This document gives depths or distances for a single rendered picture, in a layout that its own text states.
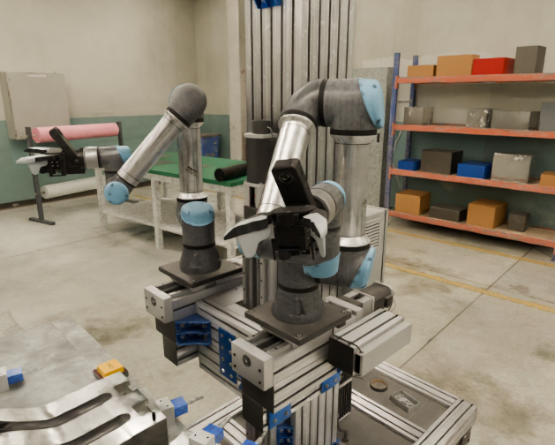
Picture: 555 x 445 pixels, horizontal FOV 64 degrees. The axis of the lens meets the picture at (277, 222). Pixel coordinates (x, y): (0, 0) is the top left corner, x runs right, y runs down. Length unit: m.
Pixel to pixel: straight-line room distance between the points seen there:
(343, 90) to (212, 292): 0.89
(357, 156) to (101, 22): 7.49
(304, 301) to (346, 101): 0.54
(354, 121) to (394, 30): 5.49
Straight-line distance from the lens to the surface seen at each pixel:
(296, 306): 1.25
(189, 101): 1.53
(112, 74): 8.36
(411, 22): 6.46
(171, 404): 1.31
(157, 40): 8.88
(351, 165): 1.11
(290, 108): 1.11
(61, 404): 1.35
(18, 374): 1.61
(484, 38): 6.06
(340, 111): 1.09
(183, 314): 1.61
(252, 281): 1.54
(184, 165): 1.67
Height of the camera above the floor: 1.64
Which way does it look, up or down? 16 degrees down
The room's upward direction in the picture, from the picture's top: straight up
